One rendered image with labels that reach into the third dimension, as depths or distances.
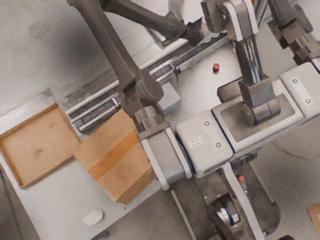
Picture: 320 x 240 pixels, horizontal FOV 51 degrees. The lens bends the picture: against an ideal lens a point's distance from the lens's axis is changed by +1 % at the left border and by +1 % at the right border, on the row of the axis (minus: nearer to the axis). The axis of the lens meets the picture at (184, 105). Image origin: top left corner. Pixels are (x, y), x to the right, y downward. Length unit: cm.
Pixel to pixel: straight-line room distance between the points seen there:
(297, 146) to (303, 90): 162
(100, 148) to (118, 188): 16
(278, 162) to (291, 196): 23
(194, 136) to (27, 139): 101
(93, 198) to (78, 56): 69
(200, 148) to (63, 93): 101
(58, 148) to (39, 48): 52
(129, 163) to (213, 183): 94
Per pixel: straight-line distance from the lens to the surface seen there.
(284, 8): 102
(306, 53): 100
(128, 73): 94
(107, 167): 124
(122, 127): 126
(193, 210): 208
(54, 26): 187
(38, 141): 165
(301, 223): 244
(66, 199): 157
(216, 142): 81
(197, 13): 174
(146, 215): 233
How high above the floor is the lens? 231
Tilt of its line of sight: 71 degrees down
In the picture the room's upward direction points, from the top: 1 degrees clockwise
